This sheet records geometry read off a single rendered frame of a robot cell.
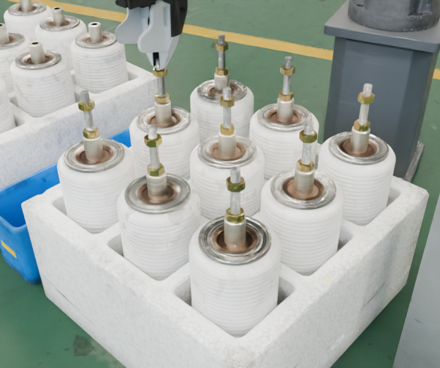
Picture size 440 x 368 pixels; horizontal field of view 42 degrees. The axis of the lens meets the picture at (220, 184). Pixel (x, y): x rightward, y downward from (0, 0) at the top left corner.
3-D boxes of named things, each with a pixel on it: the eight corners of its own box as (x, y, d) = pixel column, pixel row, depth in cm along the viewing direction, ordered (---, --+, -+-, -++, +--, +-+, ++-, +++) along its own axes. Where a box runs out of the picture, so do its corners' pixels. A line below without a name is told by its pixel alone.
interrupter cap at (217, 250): (226, 210, 64) (226, 205, 63) (285, 236, 60) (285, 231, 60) (183, 247, 59) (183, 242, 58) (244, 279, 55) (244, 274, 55)
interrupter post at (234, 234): (232, 231, 61) (232, 207, 59) (251, 240, 60) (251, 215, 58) (218, 244, 59) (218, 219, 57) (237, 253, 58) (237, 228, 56)
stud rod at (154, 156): (151, 182, 65) (145, 125, 61) (159, 180, 65) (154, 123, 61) (154, 187, 64) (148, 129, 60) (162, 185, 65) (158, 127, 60)
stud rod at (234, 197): (235, 225, 59) (235, 164, 55) (242, 230, 58) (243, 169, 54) (228, 229, 58) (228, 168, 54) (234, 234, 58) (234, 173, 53)
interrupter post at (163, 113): (175, 124, 79) (174, 102, 77) (160, 128, 78) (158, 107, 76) (167, 117, 81) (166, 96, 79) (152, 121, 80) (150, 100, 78)
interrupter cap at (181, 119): (201, 126, 78) (201, 122, 78) (151, 142, 75) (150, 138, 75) (175, 104, 84) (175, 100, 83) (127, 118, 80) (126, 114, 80)
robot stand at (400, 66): (336, 130, 126) (354, -8, 108) (423, 150, 119) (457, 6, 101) (308, 174, 112) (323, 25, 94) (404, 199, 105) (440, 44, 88)
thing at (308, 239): (285, 262, 82) (294, 157, 72) (343, 296, 77) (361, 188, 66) (242, 300, 77) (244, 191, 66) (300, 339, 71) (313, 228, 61)
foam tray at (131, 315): (220, 184, 110) (219, 99, 99) (406, 284, 88) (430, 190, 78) (44, 296, 87) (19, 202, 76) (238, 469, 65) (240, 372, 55)
